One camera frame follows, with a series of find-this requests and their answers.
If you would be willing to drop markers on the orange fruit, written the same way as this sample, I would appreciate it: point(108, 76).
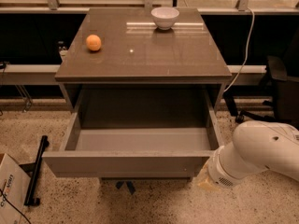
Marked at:
point(93, 42)

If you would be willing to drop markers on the grey top drawer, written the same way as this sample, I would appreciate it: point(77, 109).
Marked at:
point(128, 134)

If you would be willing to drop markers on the black office chair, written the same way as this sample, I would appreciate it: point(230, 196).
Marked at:
point(283, 74)

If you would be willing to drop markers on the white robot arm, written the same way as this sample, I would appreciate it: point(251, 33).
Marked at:
point(256, 146)

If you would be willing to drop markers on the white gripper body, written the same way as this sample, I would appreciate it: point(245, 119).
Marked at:
point(220, 171)

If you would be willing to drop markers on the white bowl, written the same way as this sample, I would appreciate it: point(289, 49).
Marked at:
point(164, 17)

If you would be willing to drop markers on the black metal stand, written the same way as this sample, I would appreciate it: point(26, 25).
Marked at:
point(33, 169)

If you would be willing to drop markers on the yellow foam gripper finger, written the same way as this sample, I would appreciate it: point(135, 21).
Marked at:
point(204, 180)

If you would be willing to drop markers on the cardboard box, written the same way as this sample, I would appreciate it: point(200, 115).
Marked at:
point(13, 183)

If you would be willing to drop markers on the grey drawer cabinet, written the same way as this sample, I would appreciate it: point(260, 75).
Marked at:
point(135, 50)

